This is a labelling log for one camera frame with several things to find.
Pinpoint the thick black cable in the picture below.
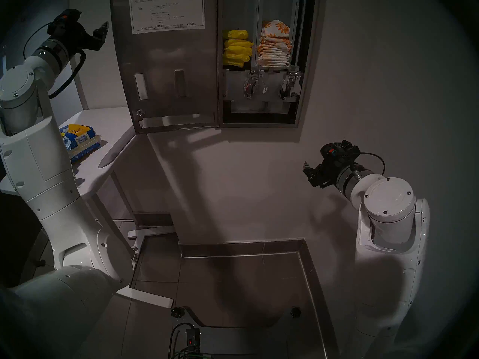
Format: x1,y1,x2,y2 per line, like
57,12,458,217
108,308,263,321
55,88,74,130
49,51,87,99

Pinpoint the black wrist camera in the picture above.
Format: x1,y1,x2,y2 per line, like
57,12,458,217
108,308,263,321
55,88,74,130
320,139,360,161
52,10,77,31

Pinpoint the white instruction sheet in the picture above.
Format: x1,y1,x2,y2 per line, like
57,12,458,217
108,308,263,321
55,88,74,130
129,0,205,35

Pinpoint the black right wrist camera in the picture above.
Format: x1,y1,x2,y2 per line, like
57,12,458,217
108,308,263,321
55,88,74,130
320,139,360,161

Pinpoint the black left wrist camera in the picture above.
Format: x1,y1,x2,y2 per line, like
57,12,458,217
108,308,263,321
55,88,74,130
52,10,77,31

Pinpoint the black power box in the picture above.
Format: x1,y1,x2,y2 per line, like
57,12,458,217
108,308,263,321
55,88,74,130
168,322,201,359

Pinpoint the blue pad package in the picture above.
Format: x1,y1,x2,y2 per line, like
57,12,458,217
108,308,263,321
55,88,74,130
58,124,102,163

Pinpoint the white table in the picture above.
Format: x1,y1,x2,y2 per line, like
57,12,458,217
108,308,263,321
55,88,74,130
0,107,175,309

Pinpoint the dark robot base platform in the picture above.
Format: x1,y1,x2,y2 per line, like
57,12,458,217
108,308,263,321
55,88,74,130
185,306,326,359

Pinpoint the thin black cable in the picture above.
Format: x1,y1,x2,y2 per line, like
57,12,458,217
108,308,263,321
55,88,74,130
23,22,54,60

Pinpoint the chrome dispenser lever mechanism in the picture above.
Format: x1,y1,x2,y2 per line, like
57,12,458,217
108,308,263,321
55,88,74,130
279,71,303,101
242,71,267,100

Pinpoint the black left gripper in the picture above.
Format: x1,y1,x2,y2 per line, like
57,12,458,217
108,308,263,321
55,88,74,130
48,9,110,52

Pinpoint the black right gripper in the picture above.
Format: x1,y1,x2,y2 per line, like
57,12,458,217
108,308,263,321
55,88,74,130
303,158,353,189

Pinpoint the white pad orange flower print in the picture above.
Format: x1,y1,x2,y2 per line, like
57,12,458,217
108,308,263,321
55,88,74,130
260,36,293,48
261,19,292,38

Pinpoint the stainless steel dispenser door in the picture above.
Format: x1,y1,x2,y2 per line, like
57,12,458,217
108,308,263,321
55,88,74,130
110,0,221,134

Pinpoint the stainless steel dispenser cabinet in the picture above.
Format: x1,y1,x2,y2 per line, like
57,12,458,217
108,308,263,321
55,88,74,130
217,0,319,129

